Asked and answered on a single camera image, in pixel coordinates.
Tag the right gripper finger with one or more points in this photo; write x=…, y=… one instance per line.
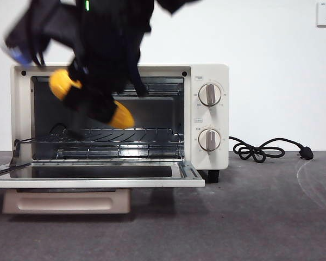
x=95, y=106

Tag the yellow corn cob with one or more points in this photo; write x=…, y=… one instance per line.
x=59, y=84

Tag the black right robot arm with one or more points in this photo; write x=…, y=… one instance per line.
x=111, y=40

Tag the cream oven dial knob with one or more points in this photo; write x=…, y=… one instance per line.
x=209, y=139
x=210, y=94

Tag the cream Toshiba toaster oven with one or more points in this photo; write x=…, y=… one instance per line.
x=220, y=70

